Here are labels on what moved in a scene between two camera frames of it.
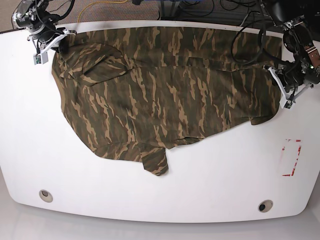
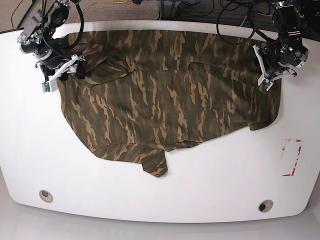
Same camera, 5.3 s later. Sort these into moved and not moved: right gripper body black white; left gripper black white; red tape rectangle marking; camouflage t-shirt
Moved: right gripper body black white; left gripper black white
Not moved: red tape rectangle marking; camouflage t-shirt
